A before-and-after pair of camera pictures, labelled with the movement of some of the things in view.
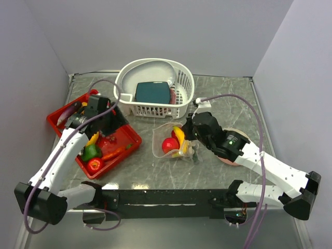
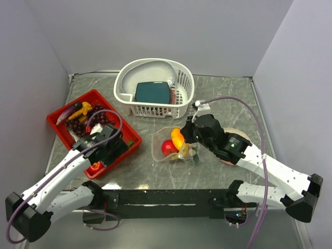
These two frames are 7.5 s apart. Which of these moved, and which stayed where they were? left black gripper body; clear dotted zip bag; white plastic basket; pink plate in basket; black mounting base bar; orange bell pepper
Moved: left black gripper body; orange bell pepper
Stayed: pink plate in basket; clear dotted zip bag; white plastic basket; black mounting base bar
